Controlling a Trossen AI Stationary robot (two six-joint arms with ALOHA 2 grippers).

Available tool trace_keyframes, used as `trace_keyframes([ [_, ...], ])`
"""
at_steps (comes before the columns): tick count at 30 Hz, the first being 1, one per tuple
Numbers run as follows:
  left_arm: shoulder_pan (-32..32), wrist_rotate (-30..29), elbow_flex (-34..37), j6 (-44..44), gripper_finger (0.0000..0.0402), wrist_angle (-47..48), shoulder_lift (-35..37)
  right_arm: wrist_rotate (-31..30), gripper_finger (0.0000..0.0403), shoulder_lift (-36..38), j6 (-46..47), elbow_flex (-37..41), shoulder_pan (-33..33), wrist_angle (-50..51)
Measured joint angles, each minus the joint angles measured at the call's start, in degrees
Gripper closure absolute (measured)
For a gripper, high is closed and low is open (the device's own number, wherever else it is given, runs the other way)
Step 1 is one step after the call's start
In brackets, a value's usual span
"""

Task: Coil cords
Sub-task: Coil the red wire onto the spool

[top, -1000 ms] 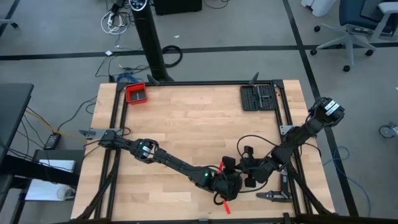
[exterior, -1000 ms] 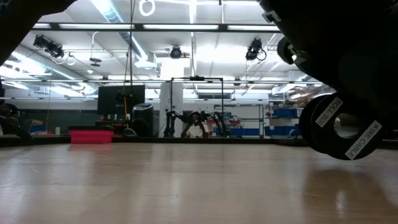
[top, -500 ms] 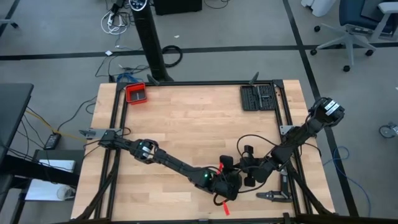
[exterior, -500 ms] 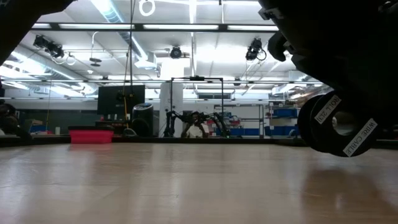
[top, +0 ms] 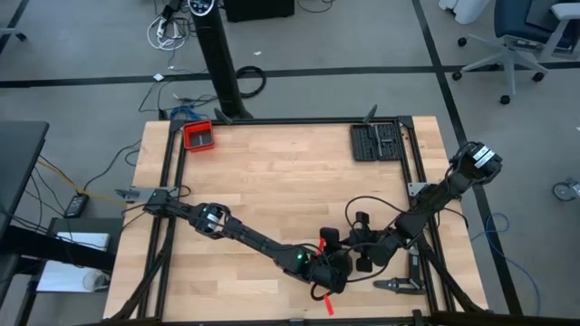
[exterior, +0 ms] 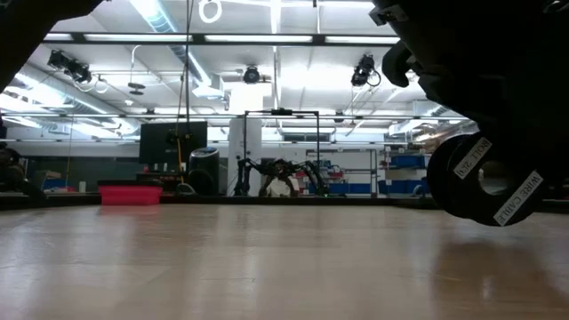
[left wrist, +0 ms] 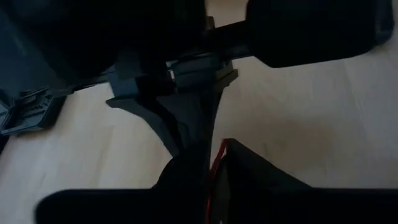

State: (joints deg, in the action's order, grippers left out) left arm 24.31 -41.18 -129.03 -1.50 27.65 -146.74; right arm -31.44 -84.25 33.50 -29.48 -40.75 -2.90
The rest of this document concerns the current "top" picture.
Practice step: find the black power adapter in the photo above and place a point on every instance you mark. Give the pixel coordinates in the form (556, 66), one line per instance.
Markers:
(76, 206)

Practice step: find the dark desk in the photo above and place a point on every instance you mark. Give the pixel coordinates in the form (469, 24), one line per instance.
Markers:
(18, 158)

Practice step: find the grey blue office chair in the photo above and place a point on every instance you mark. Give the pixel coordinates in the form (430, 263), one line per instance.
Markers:
(512, 22)

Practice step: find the grey chair base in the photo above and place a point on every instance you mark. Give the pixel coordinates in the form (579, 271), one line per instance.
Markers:
(11, 32)

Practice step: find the red plastic bin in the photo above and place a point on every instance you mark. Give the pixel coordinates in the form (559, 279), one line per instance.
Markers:
(186, 136)

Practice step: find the white paper sheet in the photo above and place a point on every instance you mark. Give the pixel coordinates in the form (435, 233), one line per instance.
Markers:
(54, 276)

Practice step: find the black bit set case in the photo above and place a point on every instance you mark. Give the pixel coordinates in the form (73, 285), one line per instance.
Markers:
(362, 145)

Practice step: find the black low shelf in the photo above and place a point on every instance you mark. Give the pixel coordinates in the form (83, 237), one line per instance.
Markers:
(27, 244)

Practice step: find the black utility knife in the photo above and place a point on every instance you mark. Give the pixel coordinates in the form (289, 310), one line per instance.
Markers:
(414, 262)

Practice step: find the black aluminium table frame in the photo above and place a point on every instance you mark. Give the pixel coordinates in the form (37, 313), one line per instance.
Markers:
(294, 121)

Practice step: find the white trash bin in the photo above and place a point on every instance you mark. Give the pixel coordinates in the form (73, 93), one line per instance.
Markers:
(466, 11)

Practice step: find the grey caster wheel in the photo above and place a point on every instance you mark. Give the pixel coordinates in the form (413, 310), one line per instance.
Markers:
(564, 190)

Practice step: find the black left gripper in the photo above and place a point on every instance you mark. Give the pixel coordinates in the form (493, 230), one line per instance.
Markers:
(335, 271)

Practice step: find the clear plastic cup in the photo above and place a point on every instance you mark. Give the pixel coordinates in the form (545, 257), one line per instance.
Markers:
(95, 280)

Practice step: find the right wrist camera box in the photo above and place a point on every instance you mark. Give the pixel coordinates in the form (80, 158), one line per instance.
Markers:
(378, 244)

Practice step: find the white power strip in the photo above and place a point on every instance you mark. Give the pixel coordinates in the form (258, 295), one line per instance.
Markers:
(161, 29)

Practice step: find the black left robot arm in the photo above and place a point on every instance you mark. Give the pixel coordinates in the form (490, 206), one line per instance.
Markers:
(263, 242)

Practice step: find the white flat box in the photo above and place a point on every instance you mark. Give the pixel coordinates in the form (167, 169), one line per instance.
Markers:
(84, 240)

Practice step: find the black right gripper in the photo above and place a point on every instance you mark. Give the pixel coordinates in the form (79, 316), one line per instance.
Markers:
(364, 265)

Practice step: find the black pliers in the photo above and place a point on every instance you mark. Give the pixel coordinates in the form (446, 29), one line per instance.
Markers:
(399, 286)

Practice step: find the small white plug adapter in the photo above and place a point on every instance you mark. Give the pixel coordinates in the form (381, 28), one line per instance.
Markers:
(159, 77)

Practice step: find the grey metal base bracket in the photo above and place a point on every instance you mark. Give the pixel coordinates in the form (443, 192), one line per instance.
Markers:
(417, 188)

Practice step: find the black computer case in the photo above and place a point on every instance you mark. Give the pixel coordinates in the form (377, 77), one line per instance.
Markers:
(258, 11)

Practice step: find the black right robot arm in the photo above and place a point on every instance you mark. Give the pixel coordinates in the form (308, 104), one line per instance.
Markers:
(435, 199)

